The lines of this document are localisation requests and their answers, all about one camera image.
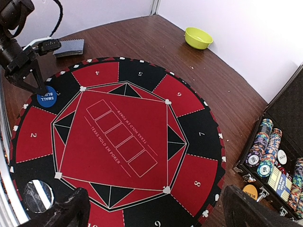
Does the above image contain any left aluminium frame post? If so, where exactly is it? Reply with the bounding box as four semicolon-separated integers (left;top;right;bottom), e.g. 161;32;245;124
150;0;161;15

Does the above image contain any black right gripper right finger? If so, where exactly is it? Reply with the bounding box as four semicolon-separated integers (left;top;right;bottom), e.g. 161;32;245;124
222;185;301;227

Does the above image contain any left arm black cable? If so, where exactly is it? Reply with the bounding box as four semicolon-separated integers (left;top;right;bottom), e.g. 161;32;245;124
47;0;64;38

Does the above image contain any round red black poker mat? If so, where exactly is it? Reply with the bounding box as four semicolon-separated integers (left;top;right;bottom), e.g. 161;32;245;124
10;57;225;227

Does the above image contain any blue deck of cards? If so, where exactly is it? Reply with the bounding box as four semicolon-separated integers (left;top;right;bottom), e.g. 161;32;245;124
53;39;85;58

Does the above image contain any black poker chip case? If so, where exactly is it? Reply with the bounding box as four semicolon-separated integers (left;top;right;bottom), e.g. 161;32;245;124
234;66;303;220

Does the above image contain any blue yellow card box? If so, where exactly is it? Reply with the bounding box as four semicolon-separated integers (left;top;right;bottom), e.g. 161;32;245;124
267;166;292;201

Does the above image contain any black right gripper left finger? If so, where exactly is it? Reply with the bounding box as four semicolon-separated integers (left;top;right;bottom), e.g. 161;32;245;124
20;187;91;227

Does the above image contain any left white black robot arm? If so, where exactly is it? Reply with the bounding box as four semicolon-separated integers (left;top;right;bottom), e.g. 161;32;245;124
0;0;47;96

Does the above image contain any orange big blind button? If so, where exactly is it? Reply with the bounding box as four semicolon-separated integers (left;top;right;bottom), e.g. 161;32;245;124
242;184;258;200

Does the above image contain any lime green plastic bowl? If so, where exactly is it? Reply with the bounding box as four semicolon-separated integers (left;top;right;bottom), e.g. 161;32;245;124
185;27;214;50

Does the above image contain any blue small blind button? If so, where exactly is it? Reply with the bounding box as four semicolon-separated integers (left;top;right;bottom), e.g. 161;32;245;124
37;86;57;108

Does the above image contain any clear round dealer button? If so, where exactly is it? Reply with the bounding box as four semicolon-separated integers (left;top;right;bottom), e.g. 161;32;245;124
24;179;54;213

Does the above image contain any white round button in case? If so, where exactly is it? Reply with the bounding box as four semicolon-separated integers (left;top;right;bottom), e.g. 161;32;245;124
277;149;287;165

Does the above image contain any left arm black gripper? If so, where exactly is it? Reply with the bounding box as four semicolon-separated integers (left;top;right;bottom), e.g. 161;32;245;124
4;47;47;95

